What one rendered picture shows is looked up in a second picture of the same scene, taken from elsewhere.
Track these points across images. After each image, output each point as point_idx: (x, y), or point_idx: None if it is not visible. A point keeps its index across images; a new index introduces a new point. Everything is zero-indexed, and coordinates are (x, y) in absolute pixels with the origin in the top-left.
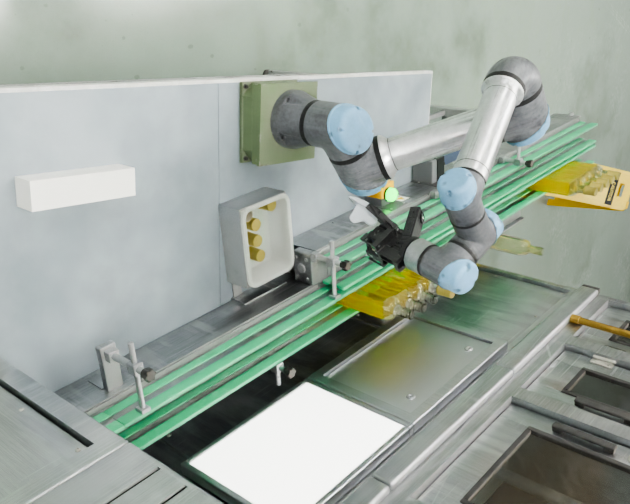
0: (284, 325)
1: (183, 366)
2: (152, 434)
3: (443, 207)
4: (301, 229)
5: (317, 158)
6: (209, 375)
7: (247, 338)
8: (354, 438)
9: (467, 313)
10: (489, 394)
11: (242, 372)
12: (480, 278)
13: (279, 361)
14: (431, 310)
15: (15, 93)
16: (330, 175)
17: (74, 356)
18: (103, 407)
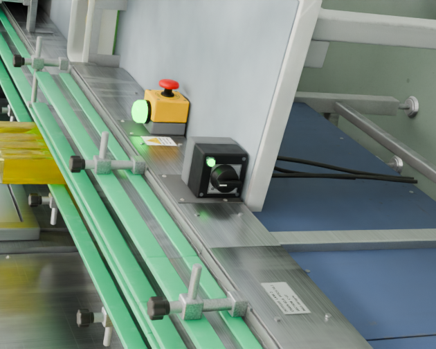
0: (21, 80)
1: (26, 50)
2: None
3: (87, 157)
4: (135, 74)
5: (159, 0)
6: None
7: (28, 70)
8: None
9: None
10: None
11: (19, 92)
12: (57, 348)
13: (10, 104)
14: (34, 267)
15: None
16: (162, 37)
17: (63, 12)
18: (17, 30)
